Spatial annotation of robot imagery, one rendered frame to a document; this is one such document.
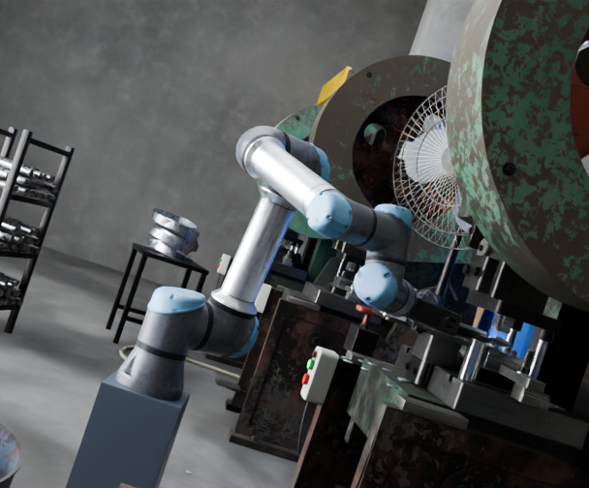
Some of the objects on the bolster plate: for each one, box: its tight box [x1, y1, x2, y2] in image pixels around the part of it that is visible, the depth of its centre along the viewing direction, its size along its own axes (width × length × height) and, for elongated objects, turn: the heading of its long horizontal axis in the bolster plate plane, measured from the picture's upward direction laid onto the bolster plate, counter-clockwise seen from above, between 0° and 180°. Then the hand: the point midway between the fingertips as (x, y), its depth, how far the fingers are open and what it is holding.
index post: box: [457, 336, 485, 383], centre depth 167 cm, size 3×3×10 cm
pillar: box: [529, 340, 548, 380], centre depth 179 cm, size 2×2×14 cm
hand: (435, 318), depth 174 cm, fingers closed
